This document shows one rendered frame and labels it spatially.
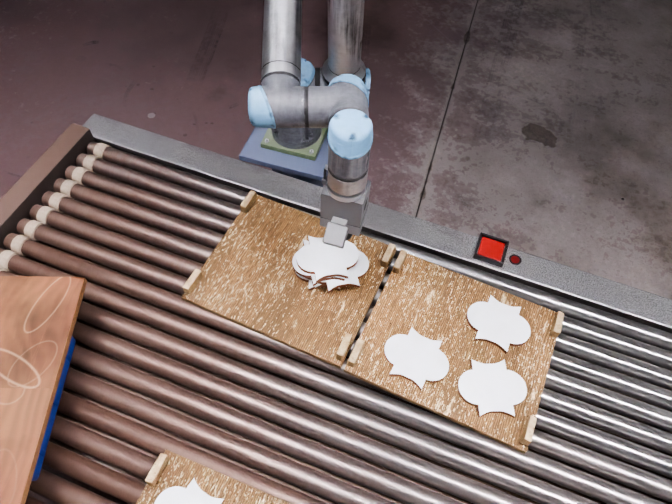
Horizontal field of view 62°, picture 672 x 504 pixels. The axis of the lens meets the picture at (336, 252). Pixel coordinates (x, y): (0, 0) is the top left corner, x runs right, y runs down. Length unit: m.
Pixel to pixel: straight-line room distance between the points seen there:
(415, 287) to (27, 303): 0.86
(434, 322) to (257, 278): 0.43
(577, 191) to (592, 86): 0.84
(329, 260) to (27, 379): 0.66
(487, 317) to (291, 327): 0.45
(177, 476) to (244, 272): 0.48
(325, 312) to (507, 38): 2.81
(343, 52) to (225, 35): 2.25
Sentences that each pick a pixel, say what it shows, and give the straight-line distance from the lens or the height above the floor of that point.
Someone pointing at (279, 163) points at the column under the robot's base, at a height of 0.87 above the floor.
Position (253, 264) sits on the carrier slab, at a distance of 1.38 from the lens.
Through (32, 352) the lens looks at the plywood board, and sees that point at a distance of 1.28.
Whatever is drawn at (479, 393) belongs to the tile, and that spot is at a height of 0.95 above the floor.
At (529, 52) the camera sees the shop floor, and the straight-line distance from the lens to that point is 3.77.
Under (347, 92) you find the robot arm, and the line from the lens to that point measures 1.05.
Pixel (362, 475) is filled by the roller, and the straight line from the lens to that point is 1.21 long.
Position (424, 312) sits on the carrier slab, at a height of 0.94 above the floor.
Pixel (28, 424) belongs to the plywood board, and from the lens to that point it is 1.22.
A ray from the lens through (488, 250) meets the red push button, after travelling 1.47.
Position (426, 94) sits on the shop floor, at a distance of 3.29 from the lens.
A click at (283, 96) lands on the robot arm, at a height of 1.41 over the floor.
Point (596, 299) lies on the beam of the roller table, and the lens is 1.52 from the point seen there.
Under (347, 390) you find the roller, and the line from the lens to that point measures 1.25.
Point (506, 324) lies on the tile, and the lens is 1.35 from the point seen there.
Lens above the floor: 2.09
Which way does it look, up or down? 56 degrees down
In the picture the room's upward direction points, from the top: 4 degrees clockwise
